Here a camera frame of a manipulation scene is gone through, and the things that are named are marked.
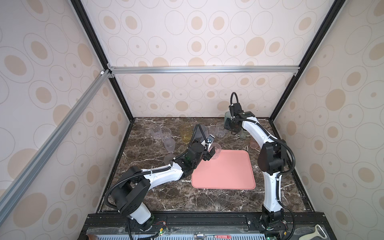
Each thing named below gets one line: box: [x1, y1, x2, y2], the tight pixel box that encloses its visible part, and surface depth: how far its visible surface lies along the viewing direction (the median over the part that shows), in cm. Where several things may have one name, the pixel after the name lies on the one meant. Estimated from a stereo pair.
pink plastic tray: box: [191, 149, 256, 190], surface depth 91 cm
